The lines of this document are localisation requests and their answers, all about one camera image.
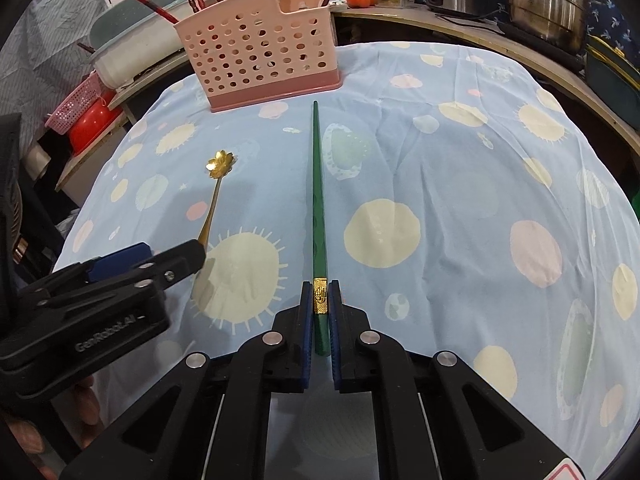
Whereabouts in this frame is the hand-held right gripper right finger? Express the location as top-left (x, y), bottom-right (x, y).
top-left (327, 280), bottom-right (586, 480)

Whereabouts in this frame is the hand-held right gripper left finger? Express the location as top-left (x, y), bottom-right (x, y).
top-left (60, 280), bottom-right (316, 480)

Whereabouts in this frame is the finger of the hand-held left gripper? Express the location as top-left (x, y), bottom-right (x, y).
top-left (39, 238), bottom-right (207, 312)
top-left (20, 242), bottom-right (152, 307)

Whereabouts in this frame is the gold flower spoon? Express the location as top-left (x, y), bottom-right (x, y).
top-left (191, 149), bottom-right (237, 310)

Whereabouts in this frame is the green chopstick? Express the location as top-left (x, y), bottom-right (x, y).
top-left (302, 101), bottom-right (332, 358)

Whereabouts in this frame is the pink plastic utensil holder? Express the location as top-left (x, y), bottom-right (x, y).
top-left (174, 0), bottom-right (344, 114)

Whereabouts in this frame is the person's left hand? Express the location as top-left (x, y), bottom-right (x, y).
top-left (0, 377), bottom-right (102, 480)

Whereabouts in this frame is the low wooden cabinet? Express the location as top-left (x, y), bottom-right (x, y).
top-left (55, 135), bottom-right (126, 193)

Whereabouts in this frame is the white paper roll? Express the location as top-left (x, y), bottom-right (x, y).
top-left (22, 145), bottom-right (51, 181)

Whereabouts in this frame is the red plastic basin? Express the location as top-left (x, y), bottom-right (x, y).
top-left (67, 89), bottom-right (123, 157)

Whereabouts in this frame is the pink plastic basket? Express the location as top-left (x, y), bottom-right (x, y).
top-left (45, 72), bottom-right (103, 136)

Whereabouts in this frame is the blue printed tablecloth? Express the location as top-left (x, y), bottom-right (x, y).
top-left (52, 40), bottom-right (638, 466)

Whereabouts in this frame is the teal dish drainer box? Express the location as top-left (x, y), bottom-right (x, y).
top-left (89, 0), bottom-right (201, 88)

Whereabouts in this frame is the grey striped curtain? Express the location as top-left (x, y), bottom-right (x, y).
top-left (10, 0), bottom-right (101, 126)

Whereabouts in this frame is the black induction cooker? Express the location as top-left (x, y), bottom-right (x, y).
top-left (500, 20), bottom-right (586, 72)

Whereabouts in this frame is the green yellow lunch pot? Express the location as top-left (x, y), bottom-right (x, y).
top-left (582, 35), bottom-right (640, 131)

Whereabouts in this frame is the steel steamer pot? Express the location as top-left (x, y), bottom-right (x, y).
top-left (505, 0), bottom-right (603, 53)

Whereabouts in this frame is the black power cable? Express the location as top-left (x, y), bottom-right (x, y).
top-left (435, 10), bottom-right (506, 27)

